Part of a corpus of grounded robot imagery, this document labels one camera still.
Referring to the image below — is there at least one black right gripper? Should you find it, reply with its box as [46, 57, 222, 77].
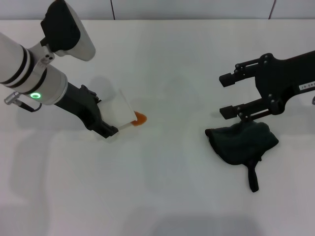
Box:
[219, 50, 315, 121]

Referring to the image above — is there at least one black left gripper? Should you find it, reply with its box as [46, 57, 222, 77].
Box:
[54, 82, 121, 140]

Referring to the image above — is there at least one white paper cup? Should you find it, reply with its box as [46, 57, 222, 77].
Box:
[98, 88, 137, 143]

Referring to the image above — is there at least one dark blue rag with strap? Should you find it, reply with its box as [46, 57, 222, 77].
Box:
[204, 121, 280, 193]

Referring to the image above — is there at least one brown water stain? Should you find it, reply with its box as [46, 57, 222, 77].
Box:
[131, 111, 148, 127]

